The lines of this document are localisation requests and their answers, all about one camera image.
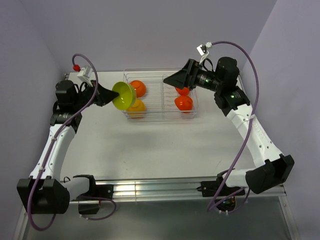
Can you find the orange bowl carried to rack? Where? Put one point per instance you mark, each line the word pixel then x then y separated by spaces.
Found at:
pixel 184 103

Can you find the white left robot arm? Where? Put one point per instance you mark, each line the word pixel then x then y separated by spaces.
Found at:
pixel 42 192

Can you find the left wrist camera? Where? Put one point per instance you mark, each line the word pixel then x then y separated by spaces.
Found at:
pixel 84 73

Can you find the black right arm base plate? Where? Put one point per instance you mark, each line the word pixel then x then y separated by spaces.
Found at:
pixel 209 188

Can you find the orange bowl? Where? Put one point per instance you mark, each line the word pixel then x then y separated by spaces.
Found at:
pixel 183 92

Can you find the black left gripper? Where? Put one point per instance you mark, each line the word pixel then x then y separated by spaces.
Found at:
pixel 103 96

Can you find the aluminium table edge rail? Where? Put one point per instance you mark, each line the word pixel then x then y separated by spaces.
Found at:
pixel 157 189

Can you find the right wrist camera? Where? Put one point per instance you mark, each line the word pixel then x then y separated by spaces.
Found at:
pixel 203 51

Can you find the white bowl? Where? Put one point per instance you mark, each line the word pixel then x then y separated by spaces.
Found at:
pixel 139 87

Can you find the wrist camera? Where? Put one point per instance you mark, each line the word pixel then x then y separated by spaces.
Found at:
pixel 84 73
pixel 203 51

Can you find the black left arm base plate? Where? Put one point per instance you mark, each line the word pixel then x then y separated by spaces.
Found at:
pixel 100 191

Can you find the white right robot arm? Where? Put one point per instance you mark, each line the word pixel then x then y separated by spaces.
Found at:
pixel 271 166

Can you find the green bowl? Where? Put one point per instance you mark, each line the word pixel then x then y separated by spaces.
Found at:
pixel 127 95

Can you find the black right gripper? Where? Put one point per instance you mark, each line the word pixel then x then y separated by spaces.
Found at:
pixel 186 77

